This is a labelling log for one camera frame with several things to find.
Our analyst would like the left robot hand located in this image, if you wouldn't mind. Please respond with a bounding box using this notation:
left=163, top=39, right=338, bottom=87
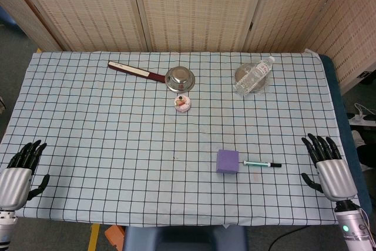
left=0, top=139, right=51, bottom=211

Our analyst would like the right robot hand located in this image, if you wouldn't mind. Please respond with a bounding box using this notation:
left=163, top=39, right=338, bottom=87
left=301, top=133, right=358, bottom=202

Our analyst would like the green marker pen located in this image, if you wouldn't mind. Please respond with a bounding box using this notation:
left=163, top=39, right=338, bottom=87
left=242, top=160, right=283, bottom=168

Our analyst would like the purple foam cube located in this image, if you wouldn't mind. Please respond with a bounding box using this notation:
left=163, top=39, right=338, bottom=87
left=216, top=149, right=239, bottom=175

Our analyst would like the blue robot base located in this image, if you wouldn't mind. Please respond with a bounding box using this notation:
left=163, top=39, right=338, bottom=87
left=122, top=226, right=248, bottom=251

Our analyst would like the white power strip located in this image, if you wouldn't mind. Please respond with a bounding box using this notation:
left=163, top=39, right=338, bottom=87
left=347, top=103, right=376, bottom=125

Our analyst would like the checkered blue tablecloth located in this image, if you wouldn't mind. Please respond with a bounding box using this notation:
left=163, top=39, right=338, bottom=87
left=0, top=48, right=361, bottom=228

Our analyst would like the orange object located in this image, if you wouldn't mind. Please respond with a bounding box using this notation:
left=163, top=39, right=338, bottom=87
left=105, top=225, right=126, bottom=245

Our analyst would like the clear plastic water bottle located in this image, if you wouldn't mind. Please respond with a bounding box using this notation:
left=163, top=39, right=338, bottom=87
left=233, top=56, right=276, bottom=96

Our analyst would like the dark red folding fan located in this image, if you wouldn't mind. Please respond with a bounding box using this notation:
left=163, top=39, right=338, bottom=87
left=107, top=61, right=167, bottom=83

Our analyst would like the pink toy cake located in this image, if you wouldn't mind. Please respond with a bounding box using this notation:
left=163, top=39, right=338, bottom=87
left=174, top=94, right=192, bottom=113

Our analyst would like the steel bowl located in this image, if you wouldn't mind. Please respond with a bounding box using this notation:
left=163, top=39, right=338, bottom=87
left=164, top=67, right=196, bottom=92

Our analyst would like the beige folding screen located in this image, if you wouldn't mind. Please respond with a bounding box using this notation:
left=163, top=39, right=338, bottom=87
left=0, top=0, right=376, bottom=95

